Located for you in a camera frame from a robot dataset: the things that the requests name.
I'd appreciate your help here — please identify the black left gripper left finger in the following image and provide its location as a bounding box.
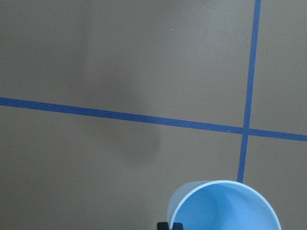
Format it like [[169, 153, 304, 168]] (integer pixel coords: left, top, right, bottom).
[[157, 222, 169, 230]]

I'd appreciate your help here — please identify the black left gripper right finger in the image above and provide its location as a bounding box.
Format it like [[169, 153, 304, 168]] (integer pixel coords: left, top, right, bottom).
[[172, 223, 183, 230]]

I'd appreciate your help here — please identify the light blue cup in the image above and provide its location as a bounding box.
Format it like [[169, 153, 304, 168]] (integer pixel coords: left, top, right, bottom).
[[167, 180, 282, 230]]

